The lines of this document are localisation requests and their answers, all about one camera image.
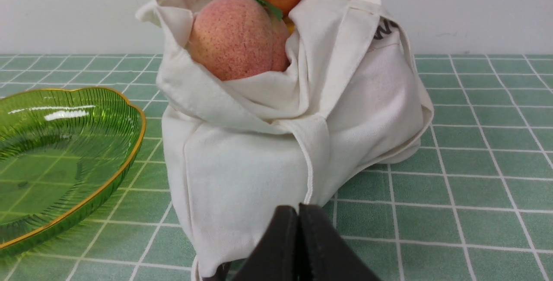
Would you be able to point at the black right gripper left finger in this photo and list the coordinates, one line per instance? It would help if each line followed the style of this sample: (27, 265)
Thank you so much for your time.
(273, 259)

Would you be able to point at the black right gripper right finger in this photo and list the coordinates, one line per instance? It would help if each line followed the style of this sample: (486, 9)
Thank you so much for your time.
(323, 255)

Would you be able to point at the white cloth tote bag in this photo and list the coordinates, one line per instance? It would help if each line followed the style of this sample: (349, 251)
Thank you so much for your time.
(234, 151)

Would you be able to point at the green checkered tablecloth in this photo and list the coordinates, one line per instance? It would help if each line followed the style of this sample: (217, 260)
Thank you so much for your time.
(474, 203)

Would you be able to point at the pink peach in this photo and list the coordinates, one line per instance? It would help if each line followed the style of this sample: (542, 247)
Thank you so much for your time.
(236, 39)

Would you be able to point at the green glass plate gold rim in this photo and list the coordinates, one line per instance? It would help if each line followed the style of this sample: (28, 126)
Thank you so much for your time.
(63, 154)

